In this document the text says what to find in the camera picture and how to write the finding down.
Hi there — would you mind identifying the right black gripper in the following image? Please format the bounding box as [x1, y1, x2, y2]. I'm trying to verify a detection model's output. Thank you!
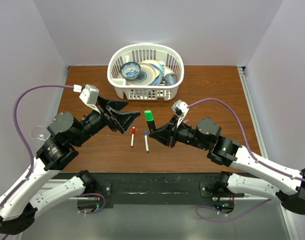
[149, 114, 209, 150]

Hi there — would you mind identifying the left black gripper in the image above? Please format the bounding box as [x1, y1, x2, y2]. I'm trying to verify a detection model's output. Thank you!
[72, 94, 142, 146]

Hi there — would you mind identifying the black green highlighter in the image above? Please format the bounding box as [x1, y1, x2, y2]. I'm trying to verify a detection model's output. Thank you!
[147, 120, 156, 133]

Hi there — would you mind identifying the white blue marker pen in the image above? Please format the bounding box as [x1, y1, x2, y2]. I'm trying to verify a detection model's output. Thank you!
[144, 135, 150, 153]

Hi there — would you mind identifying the white red marker pen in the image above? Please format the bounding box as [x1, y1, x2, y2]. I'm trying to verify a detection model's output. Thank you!
[130, 132, 135, 148]

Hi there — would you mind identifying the green pen cap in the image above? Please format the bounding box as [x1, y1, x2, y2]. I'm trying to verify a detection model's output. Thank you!
[144, 110, 154, 122]

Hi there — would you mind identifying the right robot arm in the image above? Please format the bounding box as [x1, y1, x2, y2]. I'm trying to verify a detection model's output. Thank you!
[146, 115, 305, 215]

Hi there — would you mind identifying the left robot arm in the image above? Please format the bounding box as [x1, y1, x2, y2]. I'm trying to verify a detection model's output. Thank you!
[0, 93, 140, 235]

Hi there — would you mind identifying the blue white porcelain bowl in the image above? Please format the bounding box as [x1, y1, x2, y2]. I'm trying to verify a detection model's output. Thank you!
[120, 61, 141, 80]

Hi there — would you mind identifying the beige swirl plate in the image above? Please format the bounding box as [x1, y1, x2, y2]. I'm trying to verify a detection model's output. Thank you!
[127, 63, 159, 86]

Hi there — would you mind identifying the grey patterned mug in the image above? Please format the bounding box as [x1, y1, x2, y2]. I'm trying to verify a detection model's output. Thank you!
[162, 72, 178, 86]

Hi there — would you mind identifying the blue rimmed plate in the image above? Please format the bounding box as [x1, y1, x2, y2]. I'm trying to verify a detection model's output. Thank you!
[150, 60, 164, 86]

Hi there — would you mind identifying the white plastic dish basket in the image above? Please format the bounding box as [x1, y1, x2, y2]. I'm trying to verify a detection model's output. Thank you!
[107, 43, 185, 101]

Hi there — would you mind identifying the clear wine glass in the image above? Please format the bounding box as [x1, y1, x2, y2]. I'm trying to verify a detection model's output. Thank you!
[30, 125, 50, 145]

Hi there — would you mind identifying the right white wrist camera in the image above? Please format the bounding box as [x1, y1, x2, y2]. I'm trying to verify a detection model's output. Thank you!
[171, 100, 189, 127]

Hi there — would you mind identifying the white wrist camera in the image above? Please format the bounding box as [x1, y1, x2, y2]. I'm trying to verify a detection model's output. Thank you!
[171, 100, 189, 127]
[73, 84, 100, 113]

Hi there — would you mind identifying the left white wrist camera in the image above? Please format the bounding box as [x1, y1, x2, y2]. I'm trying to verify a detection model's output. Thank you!
[73, 84, 100, 113]

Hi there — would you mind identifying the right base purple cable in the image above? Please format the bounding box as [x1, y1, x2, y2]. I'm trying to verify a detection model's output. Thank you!
[195, 198, 272, 223]

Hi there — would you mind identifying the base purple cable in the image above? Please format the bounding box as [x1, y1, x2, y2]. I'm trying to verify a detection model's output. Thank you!
[195, 198, 272, 223]
[77, 191, 107, 215]

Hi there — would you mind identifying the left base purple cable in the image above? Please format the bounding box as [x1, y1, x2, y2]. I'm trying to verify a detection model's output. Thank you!
[77, 191, 107, 215]

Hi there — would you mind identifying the aluminium frame rail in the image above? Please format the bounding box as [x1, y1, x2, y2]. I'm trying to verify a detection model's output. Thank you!
[237, 66, 269, 159]

